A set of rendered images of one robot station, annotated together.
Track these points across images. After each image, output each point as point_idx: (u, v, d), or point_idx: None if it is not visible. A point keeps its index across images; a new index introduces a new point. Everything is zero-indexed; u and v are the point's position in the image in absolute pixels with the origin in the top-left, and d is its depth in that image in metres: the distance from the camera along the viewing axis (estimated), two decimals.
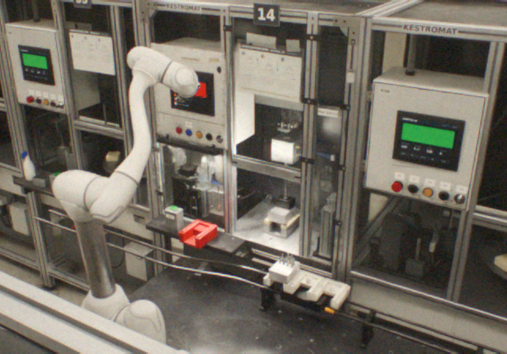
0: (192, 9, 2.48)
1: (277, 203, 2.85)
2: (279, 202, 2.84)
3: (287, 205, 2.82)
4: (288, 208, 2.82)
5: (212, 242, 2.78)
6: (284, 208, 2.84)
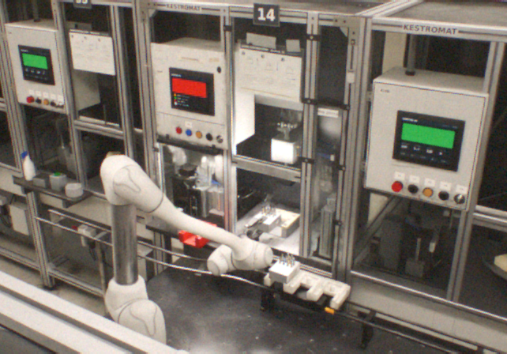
0: (192, 9, 2.48)
1: (278, 180, 2.80)
2: (279, 179, 2.79)
3: (287, 182, 2.77)
4: (289, 185, 2.77)
5: (212, 242, 2.78)
6: (285, 185, 2.78)
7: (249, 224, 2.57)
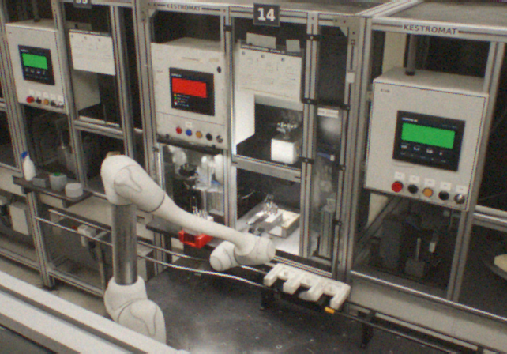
0: (192, 9, 2.48)
1: (278, 180, 2.80)
2: (279, 179, 2.79)
3: (287, 182, 2.77)
4: (289, 185, 2.77)
5: (212, 242, 2.78)
6: (285, 185, 2.78)
7: (252, 220, 2.59)
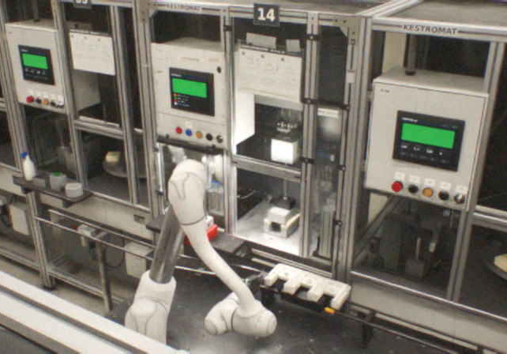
0: (192, 9, 2.48)
1: (277, 204, 2.85)
2: (279, 203, 2.84)
3: (287, 206, 2.83)
4: (288, 209, 2.83)
5: (212, 242, 2.78)
6: (284, 209, 2.84)
7: (249, 279, 2.46)
